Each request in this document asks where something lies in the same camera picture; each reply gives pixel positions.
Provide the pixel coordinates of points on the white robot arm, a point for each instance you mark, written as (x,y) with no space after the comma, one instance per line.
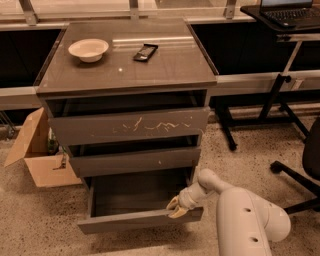
(245,222)

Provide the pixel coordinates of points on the green bottle in box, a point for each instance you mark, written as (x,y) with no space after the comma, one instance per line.
(52,143)

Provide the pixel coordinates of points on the black office chair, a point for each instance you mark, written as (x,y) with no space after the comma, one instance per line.
(311,166)

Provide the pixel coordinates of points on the black laptop stand table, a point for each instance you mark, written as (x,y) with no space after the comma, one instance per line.
(297,32)

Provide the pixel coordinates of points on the grey top drawer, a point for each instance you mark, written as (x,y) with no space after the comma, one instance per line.
(91,129)

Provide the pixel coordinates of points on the open cardboard box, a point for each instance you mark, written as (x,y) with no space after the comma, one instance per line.
(31,146)

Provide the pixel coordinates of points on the black snack packet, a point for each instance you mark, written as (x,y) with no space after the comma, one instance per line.
(145,53)

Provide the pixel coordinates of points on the grey drawer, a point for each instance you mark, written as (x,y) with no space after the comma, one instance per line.
(135,162)
(91,129)
(135,200)

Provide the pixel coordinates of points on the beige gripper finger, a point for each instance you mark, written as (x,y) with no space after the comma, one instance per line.
(173,204)
(177,212)

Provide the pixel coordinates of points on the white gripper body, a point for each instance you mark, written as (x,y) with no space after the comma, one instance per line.
(185,199)

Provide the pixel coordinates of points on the grey middle drawer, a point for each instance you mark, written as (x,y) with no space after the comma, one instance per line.
(135,162)

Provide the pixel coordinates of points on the white bowl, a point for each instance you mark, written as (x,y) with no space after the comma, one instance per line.
(89,50)

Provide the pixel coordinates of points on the grey drawer cabinet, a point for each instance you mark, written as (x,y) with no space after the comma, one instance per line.
(177,76)

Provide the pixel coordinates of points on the black laptop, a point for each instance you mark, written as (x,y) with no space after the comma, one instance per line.
(291,13)

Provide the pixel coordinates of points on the grey bottom drawer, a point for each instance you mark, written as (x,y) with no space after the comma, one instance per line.
(135,200)

